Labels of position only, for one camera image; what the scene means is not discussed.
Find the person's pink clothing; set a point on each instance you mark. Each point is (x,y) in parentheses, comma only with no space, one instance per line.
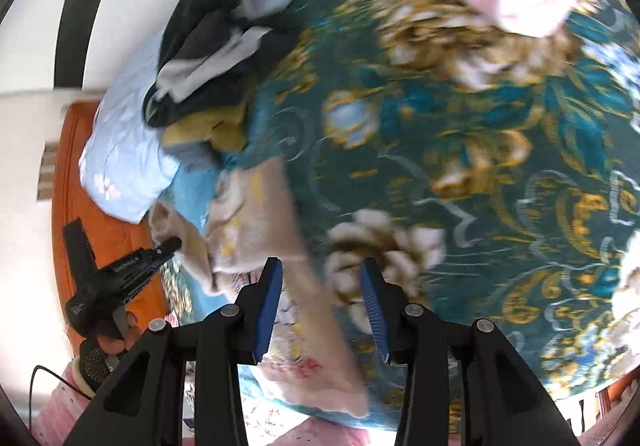
(325,436)

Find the wooden bed rail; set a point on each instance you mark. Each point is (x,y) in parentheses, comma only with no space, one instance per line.
(615,401)

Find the wooden headboard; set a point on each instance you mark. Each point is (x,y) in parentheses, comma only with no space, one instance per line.
(75,186)

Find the person's left hand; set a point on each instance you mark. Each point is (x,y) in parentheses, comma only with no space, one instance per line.
(127,331)

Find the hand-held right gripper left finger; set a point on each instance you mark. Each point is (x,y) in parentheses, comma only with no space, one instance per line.
(267,311)

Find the mustard yellow knit sweater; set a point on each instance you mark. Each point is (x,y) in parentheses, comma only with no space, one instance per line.
(220,128)

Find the person's left forearm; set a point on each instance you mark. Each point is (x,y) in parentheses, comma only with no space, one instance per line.
(60,406)

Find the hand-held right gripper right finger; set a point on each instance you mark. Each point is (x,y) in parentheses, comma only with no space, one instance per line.
(372,311)

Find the teal floral blanket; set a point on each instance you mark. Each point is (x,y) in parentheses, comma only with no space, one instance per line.
(450,116)

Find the dark grey white-lined garment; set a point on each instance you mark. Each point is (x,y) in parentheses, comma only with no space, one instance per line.
(200,1)

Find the light blue floral pillow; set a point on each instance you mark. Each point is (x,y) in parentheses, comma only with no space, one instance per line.
(120,151)

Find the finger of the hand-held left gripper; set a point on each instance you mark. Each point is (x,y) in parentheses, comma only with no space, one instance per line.
(140,266)

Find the black wristband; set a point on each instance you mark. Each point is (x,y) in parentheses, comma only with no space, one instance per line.
(97,363)

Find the beige fleece garment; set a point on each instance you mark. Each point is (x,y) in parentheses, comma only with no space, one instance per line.
(260,206)

